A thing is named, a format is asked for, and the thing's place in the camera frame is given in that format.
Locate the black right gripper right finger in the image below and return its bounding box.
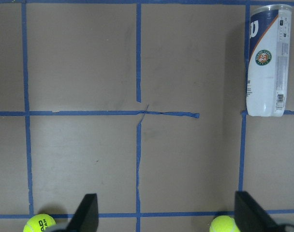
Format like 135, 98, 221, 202
234, 190, 280, 232

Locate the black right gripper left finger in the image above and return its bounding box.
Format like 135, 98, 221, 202
66, 193, 99, 232

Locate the white tennis ball can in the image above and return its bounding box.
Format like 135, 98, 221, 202
246, 4, 293, 117

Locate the yellow tennis ball near base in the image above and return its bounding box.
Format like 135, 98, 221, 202
209, 216, 240, 232

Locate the yellow Head tennis ball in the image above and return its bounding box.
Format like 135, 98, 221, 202
23, 214, 56, 232

